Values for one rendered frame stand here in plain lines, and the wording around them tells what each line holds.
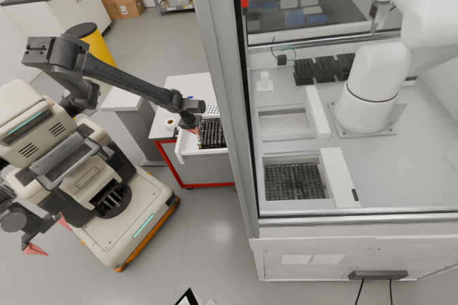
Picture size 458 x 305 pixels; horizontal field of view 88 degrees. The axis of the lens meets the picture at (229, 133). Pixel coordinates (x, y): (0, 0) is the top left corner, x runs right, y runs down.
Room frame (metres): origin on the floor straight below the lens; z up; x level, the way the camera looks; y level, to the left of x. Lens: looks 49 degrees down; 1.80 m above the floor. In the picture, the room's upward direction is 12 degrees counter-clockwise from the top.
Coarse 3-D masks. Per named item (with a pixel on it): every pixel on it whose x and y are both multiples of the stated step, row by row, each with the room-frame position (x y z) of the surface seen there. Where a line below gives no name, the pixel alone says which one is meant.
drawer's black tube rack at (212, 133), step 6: (204, 120) 0.92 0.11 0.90; (210, 120) 0.91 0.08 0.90; (216, 120) 0.90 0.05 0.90; (204, 126) 0.90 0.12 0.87; (210, 126) 0.86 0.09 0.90; (216, 126) 0.85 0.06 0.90; (204, 132) 0.83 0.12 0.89; (210, 132) 0.82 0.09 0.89; (216, 132) 0.81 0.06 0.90; (222, 132) 0.80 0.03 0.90; (204, 138) 0.79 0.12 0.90; (210, 138) 0.80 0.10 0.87; (216, 138) 0.77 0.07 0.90; (222, 138) 0.76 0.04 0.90; (204, 144) 0.75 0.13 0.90; (210, 144) 0.74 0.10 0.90; (216, 144) 0.75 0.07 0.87; (222, 144) 0.75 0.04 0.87
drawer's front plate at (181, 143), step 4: (180, 128) 0.86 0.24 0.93; (180, 132) 0.84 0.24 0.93; (184, 132) 0.86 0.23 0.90; (188, 132) 0.91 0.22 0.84; (180, 136) 0.81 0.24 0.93; (184, 136) 0.84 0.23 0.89; (180, 140) 0.78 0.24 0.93; (184, 140) 0.82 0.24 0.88; (176, 144) 0.76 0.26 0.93; (180, 144) 0.76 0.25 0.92; (184, 144) 0.80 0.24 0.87; (176, 148) 0.73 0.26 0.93; (180, 148) 0.74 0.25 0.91; (184, 148) 0.78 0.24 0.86; (176, 152) 0.71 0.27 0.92; (180, 152) 0.73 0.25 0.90; (180, 156) 0.71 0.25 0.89; (180, 160) 0.71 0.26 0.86; (184, 160) 0.73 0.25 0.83
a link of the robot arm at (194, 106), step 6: (174, 90) 0.77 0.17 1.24; (180, 102) 0.76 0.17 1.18; (186, 102) 0.74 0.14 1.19; (192, 102) 0.73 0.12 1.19; (198, 102) 0.73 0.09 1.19; (204, 102) 0.76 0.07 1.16; (168, 108) 0.71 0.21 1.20; (180, 108) 0.73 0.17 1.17; (186, 108) 0.72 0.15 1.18; (192, 108) 0.72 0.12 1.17; (198, 108) 0.71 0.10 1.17; (204, 108) 0.74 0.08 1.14
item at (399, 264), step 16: (256, 256) 0.26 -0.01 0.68; (272, 256) 0.25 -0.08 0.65; (288, 256) 0.24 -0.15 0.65; (304, 256) 0.23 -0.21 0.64; (320, 256) 0.22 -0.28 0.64; (336, 256) 0.21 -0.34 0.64; (352, 256) 0.20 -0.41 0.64; (368, 256) 0.19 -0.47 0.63; (384, 256) 0.17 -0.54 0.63; (400, 256) 0.16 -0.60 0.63; (416, 256) 0.15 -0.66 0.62; (432, 256) 0.14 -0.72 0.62; (448, 256) 0.13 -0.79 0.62; (272, 272) 0.25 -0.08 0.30; (288, 272) 0.24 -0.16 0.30; (304, 272) 0.22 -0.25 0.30; (320, 272) 0.21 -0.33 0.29; (336, 272) 0.20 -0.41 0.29; (352, 272) 0.18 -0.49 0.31; (368, 272) 0.16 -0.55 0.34; (384, 272) 0.15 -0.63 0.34; (400, 272) 0.14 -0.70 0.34; (416, 272) 0.13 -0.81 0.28; (432, 272) 0.11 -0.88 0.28
